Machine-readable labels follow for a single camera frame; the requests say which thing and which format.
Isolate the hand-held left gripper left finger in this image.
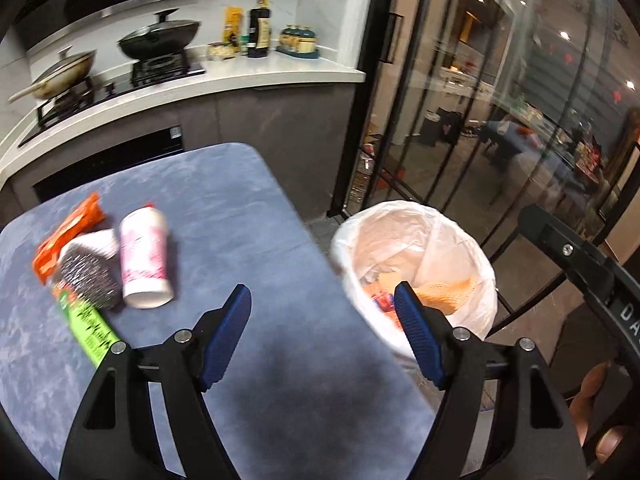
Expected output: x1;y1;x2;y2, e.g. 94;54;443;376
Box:
59;284;252;480

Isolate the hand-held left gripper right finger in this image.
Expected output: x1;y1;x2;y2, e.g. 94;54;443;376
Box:
393;281;588;480

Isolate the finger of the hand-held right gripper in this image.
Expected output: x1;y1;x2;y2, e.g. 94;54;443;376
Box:
517;204;618;286

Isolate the orange foam net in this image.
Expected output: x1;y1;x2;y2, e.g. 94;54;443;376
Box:
415;276;476;313

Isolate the white-lined trash bin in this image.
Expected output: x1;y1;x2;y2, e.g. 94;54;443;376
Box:
330;200;498;376

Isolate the pink paper cup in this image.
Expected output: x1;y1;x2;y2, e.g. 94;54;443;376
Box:
120;203;174;310

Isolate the green snack packet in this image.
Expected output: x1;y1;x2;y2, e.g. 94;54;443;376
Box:
52;282;121;368

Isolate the steel wool scrubber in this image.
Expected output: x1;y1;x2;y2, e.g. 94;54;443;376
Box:
52;240;123;311

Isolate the orange snack wrapper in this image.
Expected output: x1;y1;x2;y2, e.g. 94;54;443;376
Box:
32;192;107;283

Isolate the person's right hand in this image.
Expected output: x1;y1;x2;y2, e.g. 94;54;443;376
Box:
567;360;640;468

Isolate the blue table cover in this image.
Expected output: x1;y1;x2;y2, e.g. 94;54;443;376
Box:
0;142;436;480

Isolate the black bag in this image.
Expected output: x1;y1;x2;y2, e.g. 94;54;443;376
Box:
422;107;463;146

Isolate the glass sliding door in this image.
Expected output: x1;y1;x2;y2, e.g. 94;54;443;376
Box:
330;0;640;311

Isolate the grey kitchen cabinet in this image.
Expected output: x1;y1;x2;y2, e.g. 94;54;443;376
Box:
180;82;358;221

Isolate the black built-in oven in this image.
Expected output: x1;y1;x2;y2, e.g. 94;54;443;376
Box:
32;125;185;206

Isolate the black gas stove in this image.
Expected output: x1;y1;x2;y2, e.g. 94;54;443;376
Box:
17;55;208;148

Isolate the bowl of garlic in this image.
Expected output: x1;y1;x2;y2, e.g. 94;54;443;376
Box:
207;41;238;61

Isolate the green condiment jar set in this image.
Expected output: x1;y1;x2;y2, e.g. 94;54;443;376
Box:
276;24;321;59

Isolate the dark soy sauce bottle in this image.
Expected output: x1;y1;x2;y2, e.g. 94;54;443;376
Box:
247;0;272;59

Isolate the black wok with lid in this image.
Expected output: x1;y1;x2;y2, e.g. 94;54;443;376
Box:
116;8;202;60

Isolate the yellow packet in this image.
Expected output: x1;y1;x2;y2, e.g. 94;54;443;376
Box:
221;6;244;46

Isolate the beige frying pan with lid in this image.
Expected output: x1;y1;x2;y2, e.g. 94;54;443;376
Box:
7;46;98;105

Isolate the black door handle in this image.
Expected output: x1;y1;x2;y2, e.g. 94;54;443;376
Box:
382;11;403;64

